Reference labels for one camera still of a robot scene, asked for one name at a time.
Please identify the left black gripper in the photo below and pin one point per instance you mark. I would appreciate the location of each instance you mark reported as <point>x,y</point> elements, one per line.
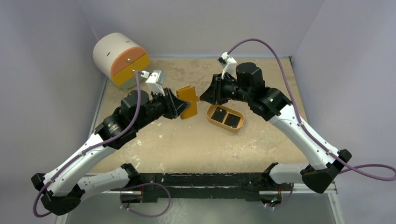
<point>171,113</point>

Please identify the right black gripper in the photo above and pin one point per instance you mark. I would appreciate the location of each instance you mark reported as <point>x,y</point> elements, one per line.
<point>220,89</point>

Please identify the orange oval tray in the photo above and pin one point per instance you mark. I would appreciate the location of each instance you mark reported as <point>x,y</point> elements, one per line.
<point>225,117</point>

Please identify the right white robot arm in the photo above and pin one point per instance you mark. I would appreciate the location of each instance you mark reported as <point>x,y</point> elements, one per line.
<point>325,162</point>

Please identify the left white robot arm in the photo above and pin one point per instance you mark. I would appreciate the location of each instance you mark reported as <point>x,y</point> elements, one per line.
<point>64,188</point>

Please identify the black card stack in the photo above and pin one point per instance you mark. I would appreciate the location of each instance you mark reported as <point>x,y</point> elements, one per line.
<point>219,114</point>

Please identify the loose black credit card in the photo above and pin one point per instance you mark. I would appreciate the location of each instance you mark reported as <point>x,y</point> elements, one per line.
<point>232,120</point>

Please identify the white round mini drawer chest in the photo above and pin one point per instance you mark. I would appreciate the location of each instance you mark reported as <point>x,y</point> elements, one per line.
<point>117,56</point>

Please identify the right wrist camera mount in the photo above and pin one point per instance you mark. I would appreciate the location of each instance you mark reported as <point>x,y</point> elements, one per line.
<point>228,64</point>

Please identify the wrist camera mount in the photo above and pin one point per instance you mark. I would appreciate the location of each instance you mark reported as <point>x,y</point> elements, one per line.
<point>228,64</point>
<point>154,81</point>

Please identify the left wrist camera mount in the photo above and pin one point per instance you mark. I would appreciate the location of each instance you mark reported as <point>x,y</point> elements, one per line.
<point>154,81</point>

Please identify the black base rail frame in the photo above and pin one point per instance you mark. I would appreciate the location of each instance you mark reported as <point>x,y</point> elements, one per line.
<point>251,187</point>

